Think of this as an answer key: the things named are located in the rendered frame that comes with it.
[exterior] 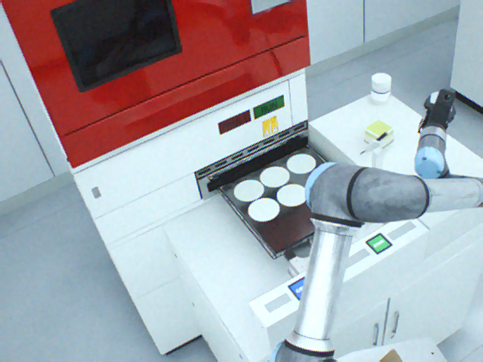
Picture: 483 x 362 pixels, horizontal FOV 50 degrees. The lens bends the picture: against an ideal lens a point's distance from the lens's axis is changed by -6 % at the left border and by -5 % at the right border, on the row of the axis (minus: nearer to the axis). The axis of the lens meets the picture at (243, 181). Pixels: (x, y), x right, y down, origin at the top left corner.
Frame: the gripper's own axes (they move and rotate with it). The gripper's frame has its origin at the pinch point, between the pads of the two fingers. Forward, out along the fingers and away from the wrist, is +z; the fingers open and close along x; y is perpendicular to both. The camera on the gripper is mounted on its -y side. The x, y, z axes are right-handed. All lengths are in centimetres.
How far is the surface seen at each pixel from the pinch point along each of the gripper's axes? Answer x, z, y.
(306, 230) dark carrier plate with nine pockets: -22, -35, 41
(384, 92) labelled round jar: -15.0, 23.2, 21.1
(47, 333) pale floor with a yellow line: -116, -51, 168
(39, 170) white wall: -181, 34, 162
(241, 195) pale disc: -46, -26, 48
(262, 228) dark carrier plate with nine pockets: -35, -38, 45
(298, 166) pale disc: -33, -8, 42
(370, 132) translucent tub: -15.2, -1.7, 22.1
